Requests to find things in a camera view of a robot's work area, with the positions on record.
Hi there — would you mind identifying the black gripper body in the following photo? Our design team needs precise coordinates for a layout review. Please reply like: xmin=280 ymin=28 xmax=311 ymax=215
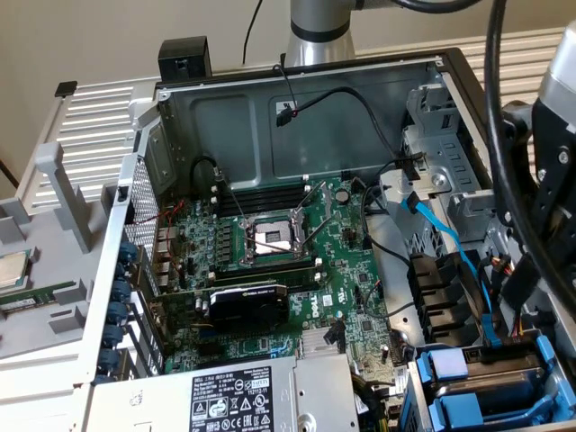
xmin=526 ymin=96 xmax=576 ymax=289

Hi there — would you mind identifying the red yellow power wire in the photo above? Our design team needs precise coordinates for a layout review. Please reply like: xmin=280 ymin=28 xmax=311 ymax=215
xmin=489 ymin=254 xmax=539 ymax=361

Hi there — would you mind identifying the blue data wire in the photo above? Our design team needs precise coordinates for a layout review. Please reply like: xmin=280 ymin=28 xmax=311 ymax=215
xmin=403 ymin=191 xmax=504 ymax=350

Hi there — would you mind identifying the hard disk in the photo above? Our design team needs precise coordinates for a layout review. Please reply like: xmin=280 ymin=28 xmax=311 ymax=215
xmin=416 ymin=335 xmax=557 ymax=392

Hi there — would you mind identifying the empty blue disk carrier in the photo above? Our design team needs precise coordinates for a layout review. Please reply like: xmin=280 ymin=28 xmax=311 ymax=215
xmin=427 ymin=386 xmax=569 ymax=427

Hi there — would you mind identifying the black plastic shroud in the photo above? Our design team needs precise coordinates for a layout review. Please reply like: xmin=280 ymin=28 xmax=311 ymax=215
xmin=407 ymin=253 xmax=479 ymax=348

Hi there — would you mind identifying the metal drive cage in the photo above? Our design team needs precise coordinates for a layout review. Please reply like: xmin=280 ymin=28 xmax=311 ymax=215
xmin=379 ymin=82 xmax=499 ymax=247

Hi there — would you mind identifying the blue drive caddy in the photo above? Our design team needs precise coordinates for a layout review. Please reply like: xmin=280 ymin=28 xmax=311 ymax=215
xmin=407 ymin=328 xmax=576 ymax=432

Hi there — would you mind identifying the green motherboard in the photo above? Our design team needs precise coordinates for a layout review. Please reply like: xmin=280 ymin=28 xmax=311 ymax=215
xmin=155 ymin=173 xmax=409 ymax=377

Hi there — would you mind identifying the metal locking lever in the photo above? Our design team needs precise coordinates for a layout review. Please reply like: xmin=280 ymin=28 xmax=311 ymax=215
xmin=300 ymin=210 xmax=335 ymax=253
xmin=214 ymin=166 xmax=248 ymax=226

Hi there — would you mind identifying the metal socket cover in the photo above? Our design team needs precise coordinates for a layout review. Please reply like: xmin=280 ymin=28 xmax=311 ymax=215
xmin=292 ymin=179 xmax=335 ymax=218

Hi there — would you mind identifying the silver heat sink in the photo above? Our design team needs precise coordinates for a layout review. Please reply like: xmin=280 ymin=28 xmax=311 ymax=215
xmin=300 ymin=327 xmax=342 ymax=357

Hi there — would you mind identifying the grey power supply unit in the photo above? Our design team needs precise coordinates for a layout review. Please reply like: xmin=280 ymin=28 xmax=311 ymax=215
xmin=87 ymin=352 xmax=361 ymax=432

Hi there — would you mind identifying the CPU socket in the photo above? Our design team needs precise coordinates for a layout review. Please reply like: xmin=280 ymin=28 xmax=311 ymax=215
xmin=237 ymin=210 xmax=317 ymax=267

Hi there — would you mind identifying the black graphics card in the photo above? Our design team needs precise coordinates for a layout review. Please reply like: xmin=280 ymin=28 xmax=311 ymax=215
xmin=150 ymin=281 xmax=292 ymax=333

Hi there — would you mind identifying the open PC case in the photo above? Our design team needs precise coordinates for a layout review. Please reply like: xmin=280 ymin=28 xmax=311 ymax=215
xmin=74 ymin=46 xmax=576 ymax=432

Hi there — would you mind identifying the small black box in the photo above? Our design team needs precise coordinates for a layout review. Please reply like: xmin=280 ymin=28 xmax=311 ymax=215
xmin=157 ymin=37 xmax=213 ymax=83

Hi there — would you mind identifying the grey parts rack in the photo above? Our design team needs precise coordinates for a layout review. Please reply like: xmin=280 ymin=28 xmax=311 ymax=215
xmin=0 ymin=141 xmax=119 ymax=361

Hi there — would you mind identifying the green RAM stick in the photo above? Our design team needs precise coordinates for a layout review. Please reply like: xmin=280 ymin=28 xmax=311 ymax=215
xmin=0 ymin=281 xmax=77 ymax=312

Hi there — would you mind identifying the silver CPU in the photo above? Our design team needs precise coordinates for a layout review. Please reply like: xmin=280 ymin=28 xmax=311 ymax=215
xmin=0 ymin=248 xmax=33 ymax=290

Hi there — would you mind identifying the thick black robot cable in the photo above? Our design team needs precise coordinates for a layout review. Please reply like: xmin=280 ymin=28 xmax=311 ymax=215
xmin=393 ymin=0 xmax=576 ymax=293

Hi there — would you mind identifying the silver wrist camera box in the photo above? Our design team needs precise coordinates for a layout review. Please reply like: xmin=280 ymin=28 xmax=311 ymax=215
xmin=537 ymin=20 xmax=576 ymax=121

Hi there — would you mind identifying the thin black wire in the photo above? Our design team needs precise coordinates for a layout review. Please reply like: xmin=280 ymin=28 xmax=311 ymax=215
xmin=358 ymin=176 xmax=418 ymax=319

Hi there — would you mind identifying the braided power wire bundle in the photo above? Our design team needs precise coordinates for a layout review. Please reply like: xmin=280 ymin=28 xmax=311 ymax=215
xmin=350 ymin=371 xmax=406 ymax=432

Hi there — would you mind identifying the black wire with loose plug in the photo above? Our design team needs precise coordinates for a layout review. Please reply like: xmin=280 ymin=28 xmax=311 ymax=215
xmin=273 ymin=64 xmax=428 ymax=181

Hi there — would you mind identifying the thin black wall cable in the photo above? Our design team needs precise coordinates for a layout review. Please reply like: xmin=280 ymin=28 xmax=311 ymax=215
xmin=242 ymin=0 xmax=266 ymax=64

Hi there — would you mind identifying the looped black wire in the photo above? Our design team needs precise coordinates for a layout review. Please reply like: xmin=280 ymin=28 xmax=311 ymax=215
xmin=190 ymin=155 xmax=226 ymax=193

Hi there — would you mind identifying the thin red wire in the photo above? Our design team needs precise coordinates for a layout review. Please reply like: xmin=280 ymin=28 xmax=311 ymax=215
xmin=133 ymin=199 xmax=188 ymax=283

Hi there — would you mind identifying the dark thin cable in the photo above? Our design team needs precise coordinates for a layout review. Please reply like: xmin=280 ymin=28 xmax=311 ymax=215
xmin=0 ymin=157 xmax=21 ymax=191

